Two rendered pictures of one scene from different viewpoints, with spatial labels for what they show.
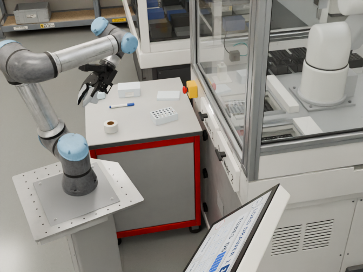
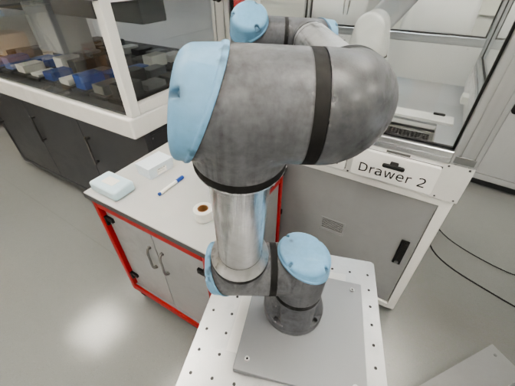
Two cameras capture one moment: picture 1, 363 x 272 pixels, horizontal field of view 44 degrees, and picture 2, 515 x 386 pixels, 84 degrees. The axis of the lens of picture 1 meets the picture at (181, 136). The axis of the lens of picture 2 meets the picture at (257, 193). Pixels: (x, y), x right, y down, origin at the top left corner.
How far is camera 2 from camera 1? 165 cm
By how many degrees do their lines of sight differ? 40
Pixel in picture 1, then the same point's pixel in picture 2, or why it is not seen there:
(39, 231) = not seen: outside the picture
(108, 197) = (345, 291)
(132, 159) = not seen: hidden behind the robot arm
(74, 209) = (346, 345)
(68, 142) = (303, 254)
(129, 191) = (346, 266)
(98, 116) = (161, 213)
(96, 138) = (204, 237)
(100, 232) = not seen: hidden behind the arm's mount
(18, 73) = (378, 123)
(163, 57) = (155, 116)
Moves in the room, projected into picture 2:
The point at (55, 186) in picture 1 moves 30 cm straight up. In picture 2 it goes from (272, 339) to (277, 260)
